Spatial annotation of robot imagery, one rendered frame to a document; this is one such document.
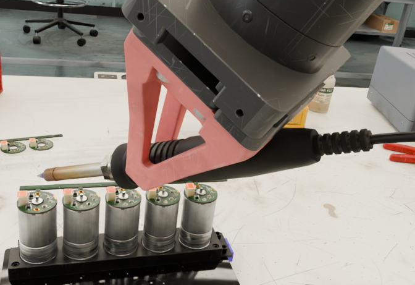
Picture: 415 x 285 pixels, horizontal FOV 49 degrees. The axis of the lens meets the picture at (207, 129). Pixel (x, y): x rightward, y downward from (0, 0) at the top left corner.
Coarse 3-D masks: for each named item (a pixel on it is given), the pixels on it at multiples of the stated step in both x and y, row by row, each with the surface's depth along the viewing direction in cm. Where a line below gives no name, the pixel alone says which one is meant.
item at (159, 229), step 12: (144, 216) 33; (156, 216) 32; (168, 216) 32; (144, 228) 33; (156, 228) 32; (168, 228) 33; (144, 240) 33; (156, 240) 33; (168, 240) 33; (156, 252) 33
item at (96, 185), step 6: (216, 180) 35; (222, 180) 35; (24, 186) 31; (30, 186) 32; (36, 186) 32; (42, 186) 32; (48, 186) 32; (54, 186) 32; (60, 186) 32; (66, 186) 32; (72, 186) 32; (78, 186) 32; (84, 186) 32; (90, 186) 32; (96, 186) 33; (102, 186) 33; (108, 186) 33; (114, 186) 33
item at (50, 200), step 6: (30, 192) 31; (42, 192) 31; (48, 192) 31; (30, 198) 30; (42, 198) 30; (48, 198) 30; (54, 198) 31; (18, 204) 30; (30, 204) 29; (42, 204) 30; (48, 204) 30; (54, 204) 30; (24, 210) 29; (30, 210) 29; (42, 210) 29; (48, 210) 29
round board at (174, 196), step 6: (162, 186) 34; (168, 186) 34; (156, 192) 33; (168, 192) 33; (174, 192) 33; (150, 198) 32; (156, 198) 32; (162, 198) 32; (168, 198) 32; (174, 198) 32; (156, 204) 32; (162, 204) 32; (168, 204) 32; (174, 204) 32
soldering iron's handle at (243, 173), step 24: (120, 144) 24; (168, 144) 22; (192, 144) 21; (288, 144) 19; (312, 144) 18; (336, 144) 18; (360, 144) 17; (120, 168) 23; (240, 168) 20; (264, 168) 19; (288, 168) 19
